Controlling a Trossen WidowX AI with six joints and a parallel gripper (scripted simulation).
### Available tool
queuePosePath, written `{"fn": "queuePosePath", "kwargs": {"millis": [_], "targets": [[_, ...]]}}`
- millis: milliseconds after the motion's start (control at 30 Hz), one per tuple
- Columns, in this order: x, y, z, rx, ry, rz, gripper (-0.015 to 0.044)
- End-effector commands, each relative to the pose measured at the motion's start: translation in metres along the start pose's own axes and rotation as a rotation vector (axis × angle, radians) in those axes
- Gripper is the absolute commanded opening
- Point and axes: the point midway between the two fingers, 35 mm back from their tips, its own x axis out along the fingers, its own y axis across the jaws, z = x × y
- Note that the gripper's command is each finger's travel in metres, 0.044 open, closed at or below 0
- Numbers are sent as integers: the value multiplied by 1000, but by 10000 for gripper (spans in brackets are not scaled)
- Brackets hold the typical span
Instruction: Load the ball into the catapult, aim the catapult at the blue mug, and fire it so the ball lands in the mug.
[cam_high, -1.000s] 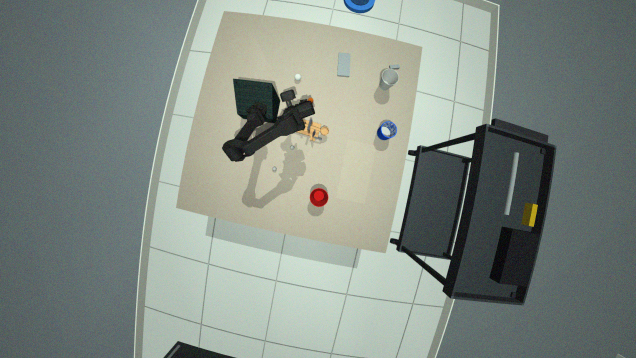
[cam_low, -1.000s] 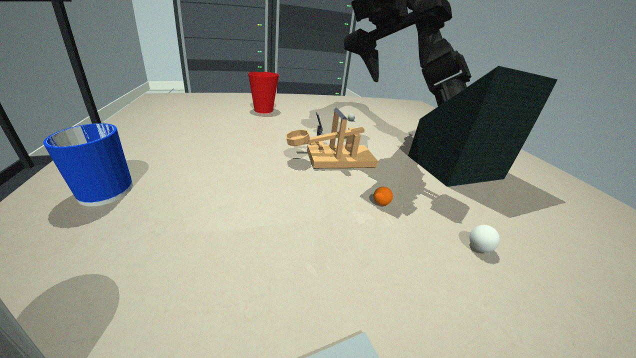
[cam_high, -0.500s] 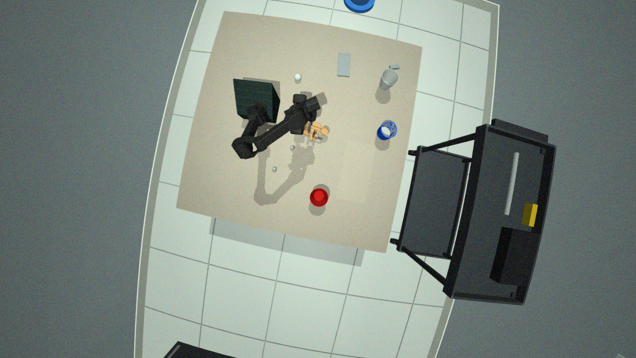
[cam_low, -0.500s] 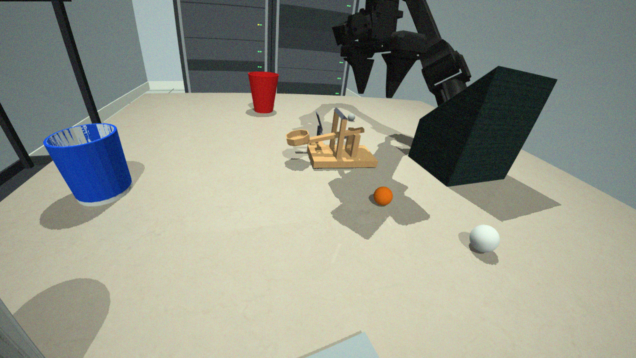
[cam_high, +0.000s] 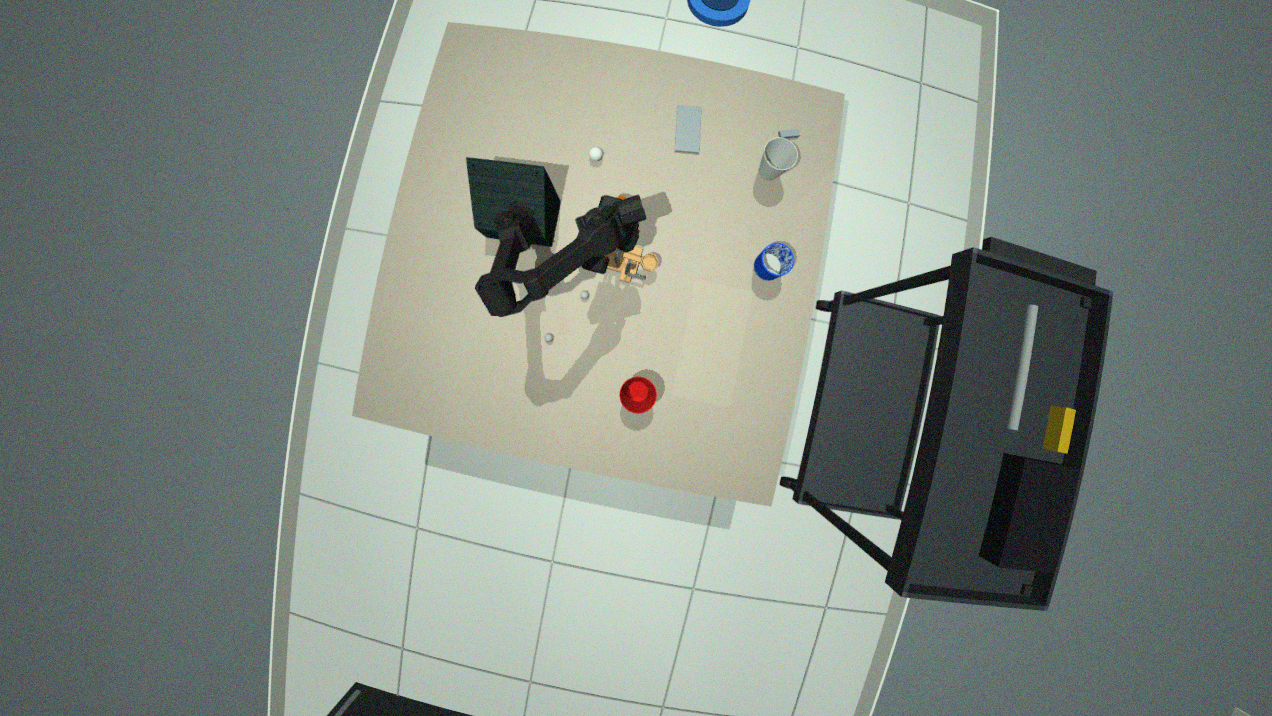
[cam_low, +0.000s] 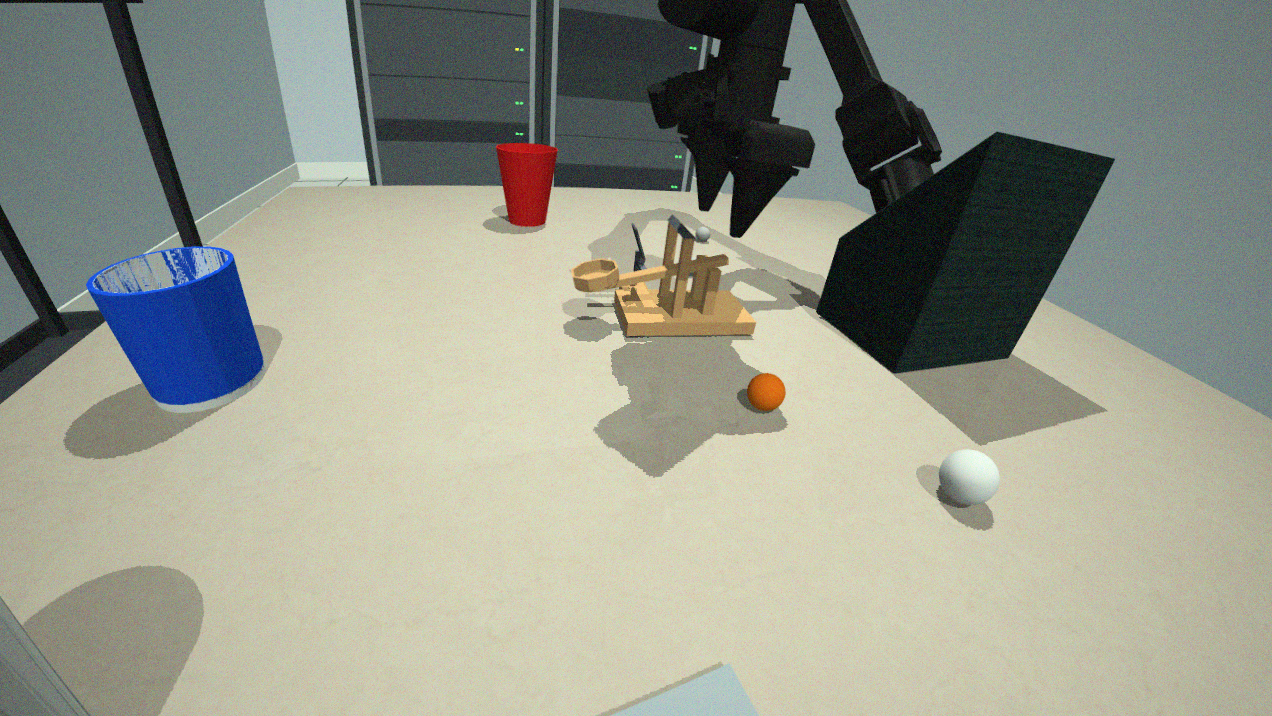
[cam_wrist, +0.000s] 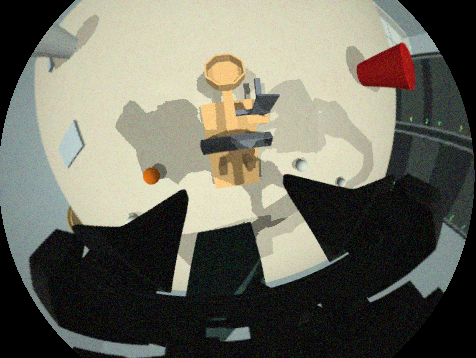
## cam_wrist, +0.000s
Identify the wooden toy catapult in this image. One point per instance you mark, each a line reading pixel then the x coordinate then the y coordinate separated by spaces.
pixel 231 126

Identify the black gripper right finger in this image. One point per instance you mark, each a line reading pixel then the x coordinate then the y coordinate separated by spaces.
pixel 333 213

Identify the orange ball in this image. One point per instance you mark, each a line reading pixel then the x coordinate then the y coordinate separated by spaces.
pixel 151 175

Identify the red plastic cup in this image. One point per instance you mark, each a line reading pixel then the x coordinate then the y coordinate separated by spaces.
pixel 391 68

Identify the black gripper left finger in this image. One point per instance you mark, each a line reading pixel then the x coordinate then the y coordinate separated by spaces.
pixel 149 244

